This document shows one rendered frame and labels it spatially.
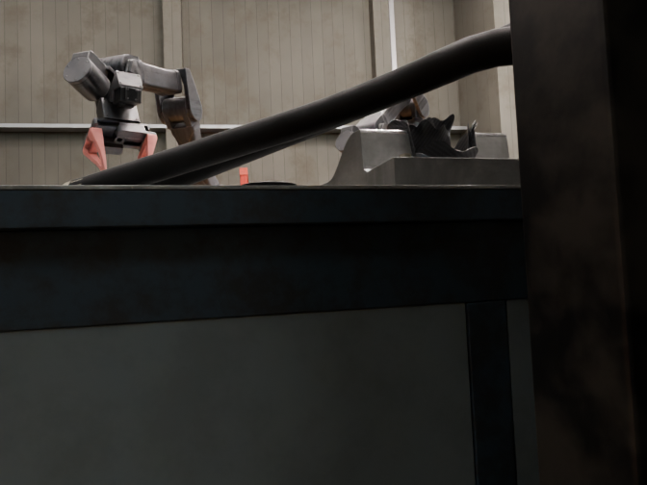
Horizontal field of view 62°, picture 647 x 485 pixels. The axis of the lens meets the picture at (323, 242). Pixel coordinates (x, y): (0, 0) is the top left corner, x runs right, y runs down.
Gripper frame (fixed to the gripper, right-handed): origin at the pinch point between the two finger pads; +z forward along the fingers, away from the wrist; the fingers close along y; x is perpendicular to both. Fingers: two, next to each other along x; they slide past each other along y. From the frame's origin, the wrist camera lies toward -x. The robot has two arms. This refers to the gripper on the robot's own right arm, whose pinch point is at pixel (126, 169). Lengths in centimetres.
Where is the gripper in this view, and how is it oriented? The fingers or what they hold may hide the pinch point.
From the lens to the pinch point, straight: 105.1
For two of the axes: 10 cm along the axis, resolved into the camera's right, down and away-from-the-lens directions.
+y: 7.9, -0.1, 6.1
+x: -5.1, 5.5, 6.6
